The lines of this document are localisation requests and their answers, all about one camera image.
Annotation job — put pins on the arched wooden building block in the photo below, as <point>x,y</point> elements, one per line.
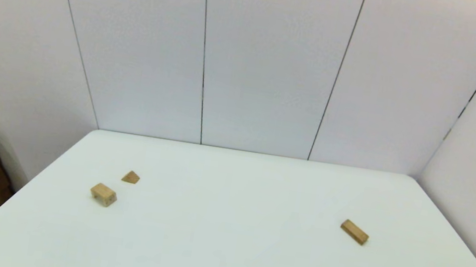
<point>103,193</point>

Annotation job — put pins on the triangular wooden building block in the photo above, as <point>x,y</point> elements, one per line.
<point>130,177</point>

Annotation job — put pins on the rectangular wooden building block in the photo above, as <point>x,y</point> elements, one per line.
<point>354,232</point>

